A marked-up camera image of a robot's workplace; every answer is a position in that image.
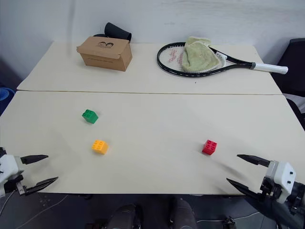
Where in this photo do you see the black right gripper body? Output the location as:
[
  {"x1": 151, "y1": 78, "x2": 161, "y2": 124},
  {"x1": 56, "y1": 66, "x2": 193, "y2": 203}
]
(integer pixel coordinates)
[{"x1": 259, "y1": 160, "x2": 285, "y2": 203}]

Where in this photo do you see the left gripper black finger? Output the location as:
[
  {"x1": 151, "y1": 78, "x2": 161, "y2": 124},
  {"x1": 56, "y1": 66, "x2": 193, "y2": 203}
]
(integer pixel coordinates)
[
  {"x1": 23, "y1": 177, "x2": 59, "y2": 196},
  {"x1": 20, "y1": 155, "x2": 49, "y2": 165}
]

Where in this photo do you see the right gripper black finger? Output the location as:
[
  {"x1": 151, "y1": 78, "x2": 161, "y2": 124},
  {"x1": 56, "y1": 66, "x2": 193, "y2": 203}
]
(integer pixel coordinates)
[
  {"x1": 236, "y1": 154, "x2": 272, "y2": 169},
  {"x1": 226, "y1": 177, "x2": 263, "y2": 201}
]

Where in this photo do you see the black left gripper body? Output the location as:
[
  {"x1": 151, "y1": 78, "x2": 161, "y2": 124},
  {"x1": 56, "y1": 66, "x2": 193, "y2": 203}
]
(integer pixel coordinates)
[{"x1": 4, "y1": 175, "x2": 27, "y2": 196}]

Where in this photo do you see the red toy brick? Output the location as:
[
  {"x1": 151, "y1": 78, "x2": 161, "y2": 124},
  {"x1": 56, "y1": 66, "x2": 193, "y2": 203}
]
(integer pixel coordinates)
[{"x1": 202, "y1": 139, "x2": 218, "y2": 156}]

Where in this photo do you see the blue round object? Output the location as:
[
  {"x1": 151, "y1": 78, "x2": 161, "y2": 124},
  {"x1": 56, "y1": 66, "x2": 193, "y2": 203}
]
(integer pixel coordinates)
[{"x1": 0, "y1": 87, "x2": 13, "y2": 116}]

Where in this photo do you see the dark rounded robot leg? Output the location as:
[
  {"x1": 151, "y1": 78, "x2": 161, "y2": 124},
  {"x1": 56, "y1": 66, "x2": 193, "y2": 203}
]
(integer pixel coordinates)
[
  {"x1": 107, "y1": 203, "x2": 144, "y2": 229},
  {"x1": 168, "y1": 197, "x2": 199, "y2": 229}
]

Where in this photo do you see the yellow toy brick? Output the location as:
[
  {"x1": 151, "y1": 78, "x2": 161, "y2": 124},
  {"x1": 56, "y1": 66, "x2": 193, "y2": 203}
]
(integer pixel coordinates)
[{"x1": 91, "y1": 139, "x2": 109, "y2": 156}]

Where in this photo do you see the green toy brick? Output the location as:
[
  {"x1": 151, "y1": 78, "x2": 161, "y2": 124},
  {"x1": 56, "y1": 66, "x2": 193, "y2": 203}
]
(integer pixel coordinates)
[{"x1": 81, "y1": 109, "x2": 99, "y2": 125}]

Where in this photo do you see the black office chair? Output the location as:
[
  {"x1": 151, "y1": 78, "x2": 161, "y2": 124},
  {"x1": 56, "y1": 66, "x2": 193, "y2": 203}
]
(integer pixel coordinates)
[{"x1": 270, "y1": 38, "x2": 305, "y2": 131}]

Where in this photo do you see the light green towel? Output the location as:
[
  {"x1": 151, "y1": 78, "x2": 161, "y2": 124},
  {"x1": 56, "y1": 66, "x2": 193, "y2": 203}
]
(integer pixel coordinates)
[{"x1": 181, "y1": 36, "x2": 222, "y2": 73}]

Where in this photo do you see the black tennis racket white grip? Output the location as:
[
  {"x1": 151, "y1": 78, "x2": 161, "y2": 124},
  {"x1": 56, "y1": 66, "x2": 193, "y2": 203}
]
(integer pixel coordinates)
[{"x1": 156, "y1": 42, "x2": 289, "y2": 78}]

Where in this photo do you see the brown cardboard box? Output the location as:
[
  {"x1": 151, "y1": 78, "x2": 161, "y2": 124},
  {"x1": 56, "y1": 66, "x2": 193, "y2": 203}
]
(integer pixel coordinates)
[{"x1": 76, "y1": 36, "x2": 133, "y2": 72}]

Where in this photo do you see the black rolled fabric pouch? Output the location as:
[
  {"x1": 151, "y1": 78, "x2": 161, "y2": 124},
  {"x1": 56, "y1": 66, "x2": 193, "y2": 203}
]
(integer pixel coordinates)
[{"x1": 92, "y1": 22, "x2": 132, "y2": 44}]

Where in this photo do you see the thin white cable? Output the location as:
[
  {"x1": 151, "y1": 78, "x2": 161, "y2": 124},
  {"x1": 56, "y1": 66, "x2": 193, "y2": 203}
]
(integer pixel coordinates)
[{"x1": 0, "y1": 190, "x2": 18, "y2": 216}]

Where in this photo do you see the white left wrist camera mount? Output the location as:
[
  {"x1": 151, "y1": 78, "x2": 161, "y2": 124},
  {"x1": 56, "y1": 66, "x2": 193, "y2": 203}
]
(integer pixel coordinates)
[{"x1": 0, "y1": 154, "x2": 25, "y2": 189}]

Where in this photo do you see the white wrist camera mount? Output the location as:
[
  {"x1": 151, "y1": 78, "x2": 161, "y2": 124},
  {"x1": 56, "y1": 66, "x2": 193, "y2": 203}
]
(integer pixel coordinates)
[
  {"x1": 266, "y1": 161, "x2": 297, "y2": 205},
  {"x1": 0, "y1": 154, "x2": 25, "y2": 189}
]

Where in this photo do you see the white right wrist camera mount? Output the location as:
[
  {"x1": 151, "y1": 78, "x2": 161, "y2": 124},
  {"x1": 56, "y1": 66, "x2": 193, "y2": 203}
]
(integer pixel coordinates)
[{"x1": 266, "y1": 161, "x2": 297, "y2": 205}]

